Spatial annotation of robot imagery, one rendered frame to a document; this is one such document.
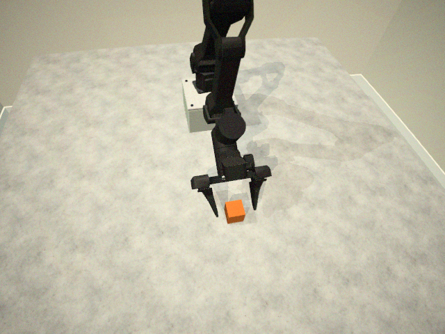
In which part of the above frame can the orange block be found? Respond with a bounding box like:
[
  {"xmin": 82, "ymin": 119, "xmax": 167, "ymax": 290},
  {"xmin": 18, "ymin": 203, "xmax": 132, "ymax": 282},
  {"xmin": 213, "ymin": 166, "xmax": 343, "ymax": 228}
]
[{"xmin": 224, "ymin": 200, "xmax": 245, "ymax": 224}]

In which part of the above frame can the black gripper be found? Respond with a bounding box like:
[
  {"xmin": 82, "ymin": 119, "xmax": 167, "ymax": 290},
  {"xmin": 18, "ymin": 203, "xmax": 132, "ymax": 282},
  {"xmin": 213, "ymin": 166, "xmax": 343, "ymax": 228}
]
[{"xmin": 191, "ymin": 146, "xmax": 272, "ymax": 218}]

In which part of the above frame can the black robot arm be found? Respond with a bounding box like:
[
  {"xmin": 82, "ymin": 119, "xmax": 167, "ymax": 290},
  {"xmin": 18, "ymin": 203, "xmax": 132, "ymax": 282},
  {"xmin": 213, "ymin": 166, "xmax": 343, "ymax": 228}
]
[{"xmin": 190, "ymin": 0, "xmax": 255, "ymax": 180}]

